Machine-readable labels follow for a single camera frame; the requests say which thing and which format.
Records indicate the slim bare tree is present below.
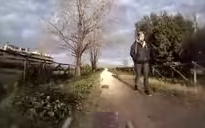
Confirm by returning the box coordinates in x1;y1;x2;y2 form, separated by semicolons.
88;29;104;73

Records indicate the large bare tree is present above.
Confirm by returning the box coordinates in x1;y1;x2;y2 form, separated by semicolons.
44;0;114;78

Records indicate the person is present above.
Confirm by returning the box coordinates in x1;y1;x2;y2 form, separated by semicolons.
129;30;153;98

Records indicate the pale gravel path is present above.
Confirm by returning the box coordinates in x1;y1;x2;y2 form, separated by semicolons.
68;68;205;128

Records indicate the green weedy verge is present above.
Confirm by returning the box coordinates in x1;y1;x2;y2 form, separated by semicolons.
0;68;104;128

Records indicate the clump of green trees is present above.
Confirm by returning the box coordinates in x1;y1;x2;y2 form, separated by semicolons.
133;11;205;76

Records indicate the grassy verge with bushes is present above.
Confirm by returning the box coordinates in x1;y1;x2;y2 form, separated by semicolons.
111;68;205;101

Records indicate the long pale building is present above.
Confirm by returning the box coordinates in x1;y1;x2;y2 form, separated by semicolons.
0;42;55;64

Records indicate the wooden rail fence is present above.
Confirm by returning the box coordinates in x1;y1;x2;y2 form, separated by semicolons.
0;49;76;83

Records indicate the weathered wooden post fence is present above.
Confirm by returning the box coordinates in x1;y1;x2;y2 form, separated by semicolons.
149;59;205;88

